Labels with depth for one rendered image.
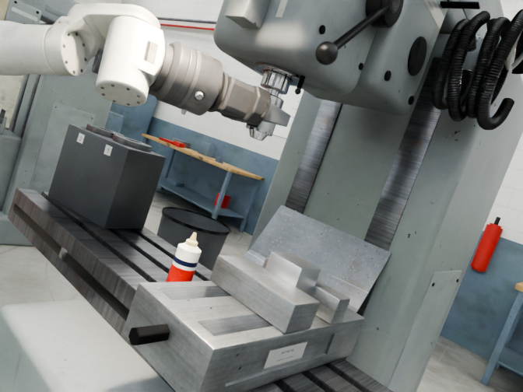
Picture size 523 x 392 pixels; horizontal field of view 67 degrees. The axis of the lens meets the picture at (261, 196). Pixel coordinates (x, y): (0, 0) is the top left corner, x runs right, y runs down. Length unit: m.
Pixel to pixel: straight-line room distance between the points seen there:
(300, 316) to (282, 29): 0.39
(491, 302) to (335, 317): 4.19
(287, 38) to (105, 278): 0.49
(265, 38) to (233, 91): 0.09
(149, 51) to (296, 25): 0.20
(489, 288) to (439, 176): 3.87
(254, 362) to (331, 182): 0.60
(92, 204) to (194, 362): 0.60
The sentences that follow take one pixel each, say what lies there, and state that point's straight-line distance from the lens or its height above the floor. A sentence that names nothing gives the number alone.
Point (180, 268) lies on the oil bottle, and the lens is 0.67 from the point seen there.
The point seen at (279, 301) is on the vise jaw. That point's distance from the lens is 0.51.
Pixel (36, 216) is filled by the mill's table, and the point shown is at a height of 0.88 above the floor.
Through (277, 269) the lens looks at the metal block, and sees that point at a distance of 0.59.
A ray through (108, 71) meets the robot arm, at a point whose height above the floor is 1.21.
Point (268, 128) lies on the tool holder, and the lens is 0.66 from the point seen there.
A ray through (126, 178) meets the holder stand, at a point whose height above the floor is 1.03.
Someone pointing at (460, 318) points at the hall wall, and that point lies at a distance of 4.83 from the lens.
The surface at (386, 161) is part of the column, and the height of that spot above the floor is 1.25.
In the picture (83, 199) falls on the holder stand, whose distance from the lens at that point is 1.00.
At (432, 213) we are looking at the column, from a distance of 0.91.
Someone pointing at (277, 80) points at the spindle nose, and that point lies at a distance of 0.66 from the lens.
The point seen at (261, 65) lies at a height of 1.30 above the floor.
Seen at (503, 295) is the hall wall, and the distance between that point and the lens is 4.74.
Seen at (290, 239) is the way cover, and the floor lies 1.00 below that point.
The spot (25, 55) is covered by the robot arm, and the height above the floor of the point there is 1.19.
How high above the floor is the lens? 1.17
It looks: 5 degrees down
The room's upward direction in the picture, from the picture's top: 19 degrees clockwise
